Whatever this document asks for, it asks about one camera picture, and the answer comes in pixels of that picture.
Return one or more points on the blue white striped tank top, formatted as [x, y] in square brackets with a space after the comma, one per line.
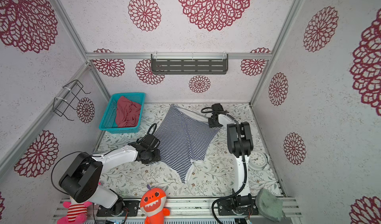
[183, 141]

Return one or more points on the red monster plush toy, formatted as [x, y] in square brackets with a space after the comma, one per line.
[152, 204]

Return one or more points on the green cloth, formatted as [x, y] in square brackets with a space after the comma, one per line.
[269, 206]

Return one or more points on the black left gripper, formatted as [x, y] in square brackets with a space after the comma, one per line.
[157, 157]

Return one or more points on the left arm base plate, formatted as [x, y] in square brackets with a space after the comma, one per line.
[128, 208]

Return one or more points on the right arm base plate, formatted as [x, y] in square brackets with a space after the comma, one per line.
[225, 208]

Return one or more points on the white pink plush doll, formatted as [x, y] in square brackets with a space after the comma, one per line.
[76, 212]

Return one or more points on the teal plastic basket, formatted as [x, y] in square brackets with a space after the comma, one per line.
[108, 120]

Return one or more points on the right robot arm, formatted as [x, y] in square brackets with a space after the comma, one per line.
[240, 146]

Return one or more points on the white alarm clock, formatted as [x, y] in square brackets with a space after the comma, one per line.
[259, 161]

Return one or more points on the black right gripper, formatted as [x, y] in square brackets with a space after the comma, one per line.
[211, 122]

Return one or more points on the grey wall shelf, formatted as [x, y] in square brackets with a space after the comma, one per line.
[189, 65]

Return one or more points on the floral tablecloth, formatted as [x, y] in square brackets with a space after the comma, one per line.
[211, 177]

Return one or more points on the maroon tank top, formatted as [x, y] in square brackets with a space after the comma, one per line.
[128, 113]

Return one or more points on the black wire wall rack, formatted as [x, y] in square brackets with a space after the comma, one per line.
[71, 94]

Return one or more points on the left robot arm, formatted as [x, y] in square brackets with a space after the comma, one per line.
[81, 179]

